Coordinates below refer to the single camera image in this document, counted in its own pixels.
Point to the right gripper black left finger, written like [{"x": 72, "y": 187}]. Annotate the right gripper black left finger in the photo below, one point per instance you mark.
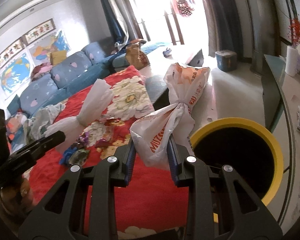
[{"x": 81, "y": 204}]

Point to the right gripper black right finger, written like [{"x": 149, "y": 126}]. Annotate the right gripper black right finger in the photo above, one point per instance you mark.
[{"x": 221, "y": 205}]

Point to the dark green snack wrapper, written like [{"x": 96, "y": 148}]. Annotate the dark green snack wrapper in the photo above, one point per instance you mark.
[{"x": 79, "y": 157}]

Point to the white orange printed plastic bag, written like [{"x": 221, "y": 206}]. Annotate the white orange printed plastic bag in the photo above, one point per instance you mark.
[{"x": 151, "y": 133}]

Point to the blue glove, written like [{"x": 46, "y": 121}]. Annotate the blue glove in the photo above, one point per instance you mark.
[{"x": 66, "y": 155}]

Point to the clear orange candy wrapper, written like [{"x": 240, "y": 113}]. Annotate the clear orange candy wrapper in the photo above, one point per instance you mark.
[{"x": 103, "y": 143}]

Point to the purple wrapper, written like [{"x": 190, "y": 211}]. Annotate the purple wrapper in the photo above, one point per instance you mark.
[{"x": 82, "y": 141}]

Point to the yellow rimmed black trash bin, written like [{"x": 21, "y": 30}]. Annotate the yellow rimmed black trash bin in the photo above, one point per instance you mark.
[{"x": 250, "y": 149}]

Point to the person's left hand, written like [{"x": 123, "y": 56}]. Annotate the person's left hand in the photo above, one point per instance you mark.
[{"x": 17, "y": 200}]

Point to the crumpled light green cloth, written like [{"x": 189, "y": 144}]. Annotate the crumpled light green cloth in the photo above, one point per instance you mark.
[{"x": 35, "y": 127}]

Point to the red floral blanket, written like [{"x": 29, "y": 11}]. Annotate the red floral blanket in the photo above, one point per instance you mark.
[{"x": 151, "y": 201}]

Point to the pink red snack wrapper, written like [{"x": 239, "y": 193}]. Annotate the pink red snack wrapper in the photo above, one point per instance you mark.
[{"x": 112, "y": 122}]

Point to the world map poster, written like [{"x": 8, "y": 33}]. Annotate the world map poster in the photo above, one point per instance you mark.
[{"x": 15, "y": 75}]

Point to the pink clothes pile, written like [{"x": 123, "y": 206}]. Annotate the pink clothes pile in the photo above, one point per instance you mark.
[{"x": 40, "y": 70}]

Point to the china map poster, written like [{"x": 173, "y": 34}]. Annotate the china map poster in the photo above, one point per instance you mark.
[{"x": 42, "y": 49}]

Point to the framed calligraphy picture left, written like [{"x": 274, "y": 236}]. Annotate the framed calligraphy picture left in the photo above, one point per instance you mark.
[{"x": 10, "y": 52}]

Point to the framed calligraphy picture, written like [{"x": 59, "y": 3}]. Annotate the framed calligraphy picture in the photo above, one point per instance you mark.
[
  {"x": 38, "y": 31},
  {"x": 10, "y": 52}
]

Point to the yellow cushion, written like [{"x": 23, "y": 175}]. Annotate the yellow cushion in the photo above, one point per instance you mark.
[{"x": 57, "y": 57}]

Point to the glass top tv console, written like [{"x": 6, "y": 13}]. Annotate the glass top tv console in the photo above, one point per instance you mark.
[{"x": 281, "y": 97}]

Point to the framed calligraphy picture right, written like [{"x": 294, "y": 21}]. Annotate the framed calligraphy picture right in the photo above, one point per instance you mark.
[{"x": 38, "y": 31}]

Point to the blue heart pattern sofa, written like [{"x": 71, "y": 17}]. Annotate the blue heart pattern sofa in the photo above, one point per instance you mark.
[{"x": 75, "y": 73}]

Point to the blue storage box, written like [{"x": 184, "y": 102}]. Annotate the blue storage box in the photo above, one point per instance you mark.
[{"x": 226, "y": 60}]

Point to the white paper towel roll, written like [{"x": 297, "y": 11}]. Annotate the white paper towel roll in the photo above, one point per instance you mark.
[{"x": 291, "y": 61}]

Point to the brown paper bag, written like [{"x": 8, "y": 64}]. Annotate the brown paper bag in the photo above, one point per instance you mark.
[{"x": 135, "y": 56}]

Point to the small dark toy on table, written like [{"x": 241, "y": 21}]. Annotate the small dark toy on table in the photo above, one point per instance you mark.
[{"x": 167, "y": 52}]

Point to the dark right curtain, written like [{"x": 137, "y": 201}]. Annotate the dark right curtain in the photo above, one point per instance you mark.
[{"x": 223, "y": 26}]

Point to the dark blue left curtain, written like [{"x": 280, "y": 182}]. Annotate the dark blue left curtain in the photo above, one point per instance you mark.
[{"x": 116, "y": 23}]

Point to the red berry decoration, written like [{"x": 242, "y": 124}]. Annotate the red berry decoration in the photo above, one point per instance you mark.
[{"x": 295, "y": 32}]

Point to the grey standing air conditioner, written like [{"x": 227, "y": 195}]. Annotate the grey standing air conditioner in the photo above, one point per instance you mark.
[{"x": 263, "y": 22}]

